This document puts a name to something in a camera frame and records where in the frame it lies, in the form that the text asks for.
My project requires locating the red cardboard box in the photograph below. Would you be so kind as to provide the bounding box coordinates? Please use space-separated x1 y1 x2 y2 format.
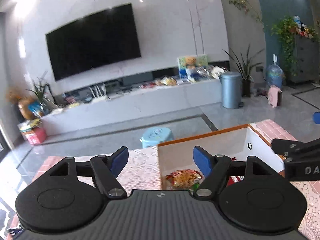
22 127 47 146

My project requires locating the white lace tablecloth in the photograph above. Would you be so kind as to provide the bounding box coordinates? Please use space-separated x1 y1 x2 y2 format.
117 146 162 196

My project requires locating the orange cardboard box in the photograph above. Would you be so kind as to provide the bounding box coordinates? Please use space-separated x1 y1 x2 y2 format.
157 119 294 190

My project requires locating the grey drawer cabinet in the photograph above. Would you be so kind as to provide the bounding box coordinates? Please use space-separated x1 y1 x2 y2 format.
287 35 319 83

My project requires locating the orange gourd vase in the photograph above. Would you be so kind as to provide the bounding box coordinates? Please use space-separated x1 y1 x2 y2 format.
18 97 35 120

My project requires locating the white tv console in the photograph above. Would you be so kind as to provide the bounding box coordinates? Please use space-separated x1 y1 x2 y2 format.
42 79 222 135

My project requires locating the grey metal trash can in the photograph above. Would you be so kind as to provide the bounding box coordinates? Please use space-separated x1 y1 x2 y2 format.
220 72 242 109

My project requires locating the tall leafy floor plant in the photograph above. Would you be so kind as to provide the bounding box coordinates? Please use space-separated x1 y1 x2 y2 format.
223 44 264 98

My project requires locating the trailing green ivy plant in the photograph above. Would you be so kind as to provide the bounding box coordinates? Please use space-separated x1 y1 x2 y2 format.
271 16 298 77

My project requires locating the light blue plastic stool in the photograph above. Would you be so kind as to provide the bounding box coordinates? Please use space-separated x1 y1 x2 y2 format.
140 127 174 148

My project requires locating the pink small heater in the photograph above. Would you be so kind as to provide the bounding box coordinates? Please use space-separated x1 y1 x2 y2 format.
267 85 283 108

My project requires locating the teddy bear gift box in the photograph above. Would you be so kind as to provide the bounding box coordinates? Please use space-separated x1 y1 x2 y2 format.
177 54 208 82

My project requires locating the black wall television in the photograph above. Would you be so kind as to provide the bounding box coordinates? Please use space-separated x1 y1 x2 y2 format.
46 3 141 81

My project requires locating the blue water jug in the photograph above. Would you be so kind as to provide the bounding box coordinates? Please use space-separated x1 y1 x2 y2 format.
265 54 284 88

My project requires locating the white wifi router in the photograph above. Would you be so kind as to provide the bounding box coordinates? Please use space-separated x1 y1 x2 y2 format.
89 83 108 103

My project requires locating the red chip bag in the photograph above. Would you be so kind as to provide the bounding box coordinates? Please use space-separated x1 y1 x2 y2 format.
227 157 246 186

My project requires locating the orange noodle snack bag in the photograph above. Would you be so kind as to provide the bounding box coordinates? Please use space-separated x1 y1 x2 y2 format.
165 169 203 189

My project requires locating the potted plant on console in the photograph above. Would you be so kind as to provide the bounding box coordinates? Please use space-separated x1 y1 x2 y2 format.
28 77 51 117

